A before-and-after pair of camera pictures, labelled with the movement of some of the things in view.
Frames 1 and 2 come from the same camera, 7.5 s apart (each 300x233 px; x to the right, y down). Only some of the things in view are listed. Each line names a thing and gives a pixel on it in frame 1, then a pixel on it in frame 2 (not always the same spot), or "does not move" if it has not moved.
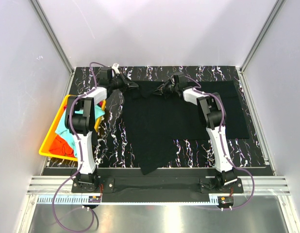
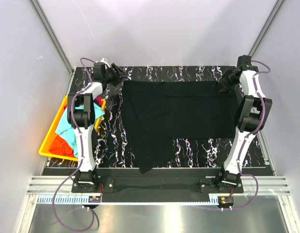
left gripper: x=127 y=85 to x=118 y=77
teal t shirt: x=62 y=130 does not move
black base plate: x=133 y=185 does not move
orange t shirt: x=60 y=146 does not move
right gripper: x=161 y=90 to x=225 y=89
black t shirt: x=154 y=121 does not move
